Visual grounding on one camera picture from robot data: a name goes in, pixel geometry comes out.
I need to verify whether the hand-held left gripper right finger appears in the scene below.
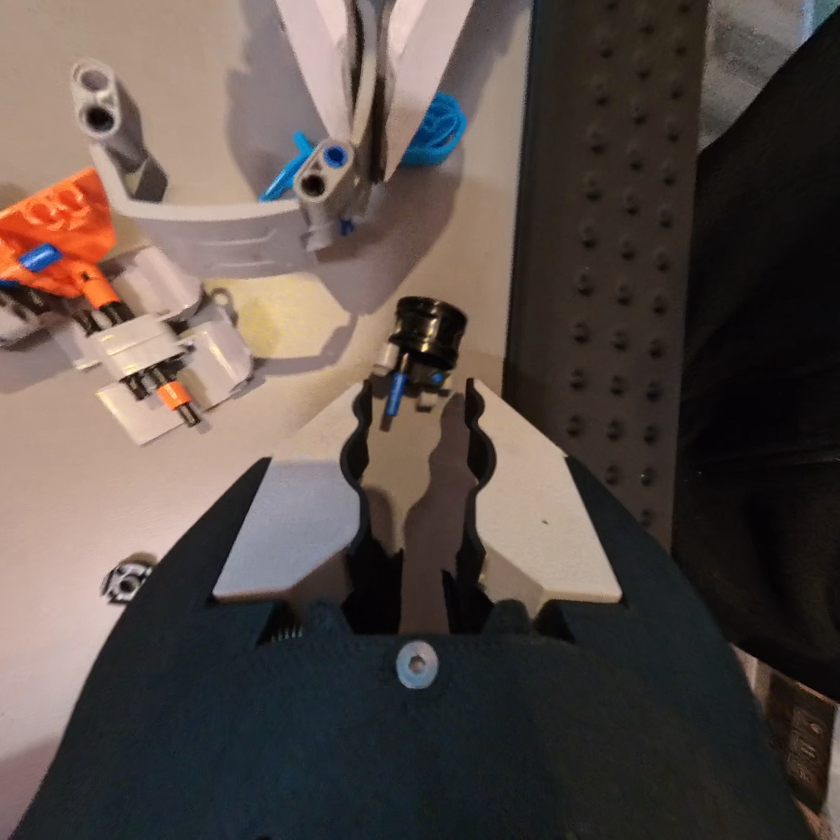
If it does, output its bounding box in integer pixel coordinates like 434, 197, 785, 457
441, 377, 624, 635

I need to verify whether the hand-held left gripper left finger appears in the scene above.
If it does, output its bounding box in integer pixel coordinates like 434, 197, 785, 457
212, 381, 404, 635

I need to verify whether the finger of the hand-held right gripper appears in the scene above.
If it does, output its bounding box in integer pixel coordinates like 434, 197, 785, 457
373, 0, 475, 186
276, 0, 363, 151

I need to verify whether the grey black wheel Lego assembly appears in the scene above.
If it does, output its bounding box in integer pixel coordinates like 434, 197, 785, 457
69, 0, 388, 280

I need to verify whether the black wheel hub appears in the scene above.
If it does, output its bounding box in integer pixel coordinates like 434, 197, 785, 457
378, 295, 469, 416

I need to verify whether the grey orange axle assembly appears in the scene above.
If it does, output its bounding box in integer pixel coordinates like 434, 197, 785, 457
0, 167, 255, 448

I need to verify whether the light blue plastic tool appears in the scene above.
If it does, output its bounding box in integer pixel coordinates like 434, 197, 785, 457
258, 92, 469, 204

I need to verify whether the dark grey round plate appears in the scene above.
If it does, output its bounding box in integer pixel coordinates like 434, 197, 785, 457
100, 554, 156, 605

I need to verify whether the black dimpled panel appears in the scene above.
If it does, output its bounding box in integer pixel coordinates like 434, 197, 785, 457
504, 0, 711, 555

